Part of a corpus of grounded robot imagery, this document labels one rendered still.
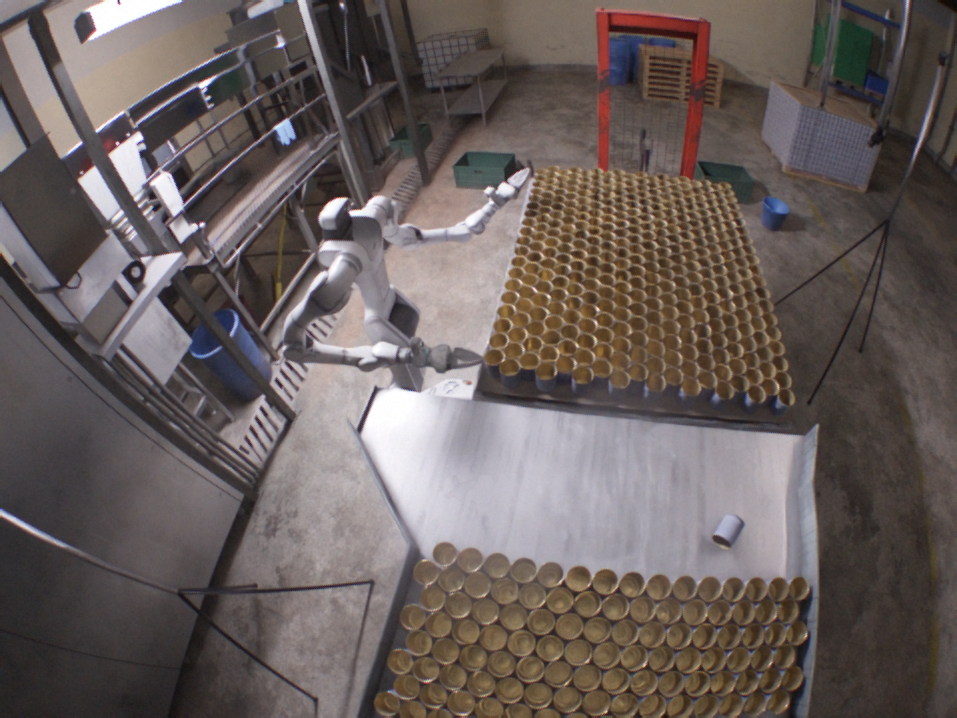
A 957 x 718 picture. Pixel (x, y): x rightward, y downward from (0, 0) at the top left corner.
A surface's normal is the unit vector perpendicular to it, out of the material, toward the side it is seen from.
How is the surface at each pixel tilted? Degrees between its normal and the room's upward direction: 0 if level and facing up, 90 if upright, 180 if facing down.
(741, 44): 90
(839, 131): 89
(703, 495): 0
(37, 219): 90
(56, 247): 90
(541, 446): 0
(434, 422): 0
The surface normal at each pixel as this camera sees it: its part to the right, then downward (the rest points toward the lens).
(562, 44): -0.24, 0.79
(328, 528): -0.14, -0.61
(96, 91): 0.96, 0.11
